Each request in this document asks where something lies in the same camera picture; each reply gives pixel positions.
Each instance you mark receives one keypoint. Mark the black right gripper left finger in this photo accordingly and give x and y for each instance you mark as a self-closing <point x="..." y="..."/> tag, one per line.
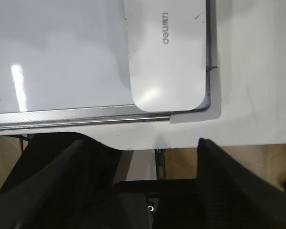
<point x="50" y="186"/>

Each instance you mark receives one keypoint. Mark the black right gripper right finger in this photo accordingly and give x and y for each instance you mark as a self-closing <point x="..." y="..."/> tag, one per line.
<point x="234" y="197"/>

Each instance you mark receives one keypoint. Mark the white whiteboard eraser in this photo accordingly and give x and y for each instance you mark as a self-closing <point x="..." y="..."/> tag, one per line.
<point x="167" y="53"/>

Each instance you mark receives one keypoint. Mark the white aluminium-framed whiteboard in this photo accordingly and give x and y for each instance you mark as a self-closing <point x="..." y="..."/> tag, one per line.
<point x="65" y="63"/>

